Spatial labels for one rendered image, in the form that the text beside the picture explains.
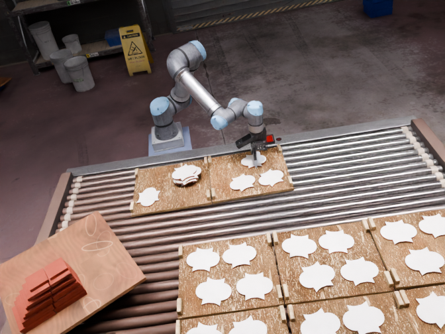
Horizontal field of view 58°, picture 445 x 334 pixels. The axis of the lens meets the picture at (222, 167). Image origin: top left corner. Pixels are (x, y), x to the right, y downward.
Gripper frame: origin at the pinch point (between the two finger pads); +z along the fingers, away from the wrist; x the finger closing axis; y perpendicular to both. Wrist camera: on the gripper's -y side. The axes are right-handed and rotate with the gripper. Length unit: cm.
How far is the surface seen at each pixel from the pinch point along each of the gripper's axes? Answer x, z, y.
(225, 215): -34.4, 3.7, -19.0
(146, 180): -1, 4, -59
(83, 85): 312, 96, -178
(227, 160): 5.2, 1.5, -13.9
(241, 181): -15.6, 0.2, -8.7
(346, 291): -86, -1, 23
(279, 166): -7.6, 0.1, 12.5
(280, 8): 467, 84, 109
